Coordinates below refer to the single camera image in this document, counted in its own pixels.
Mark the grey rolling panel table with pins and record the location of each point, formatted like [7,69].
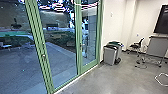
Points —
[158,46]

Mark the black wall screen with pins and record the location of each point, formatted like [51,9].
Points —
[162,19]

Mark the green lid trash bin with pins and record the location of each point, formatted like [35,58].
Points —
[118,46]

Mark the green glass door frame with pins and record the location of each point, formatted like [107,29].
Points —
[38,40]

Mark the black swivel office chair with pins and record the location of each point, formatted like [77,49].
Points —
[137,46]

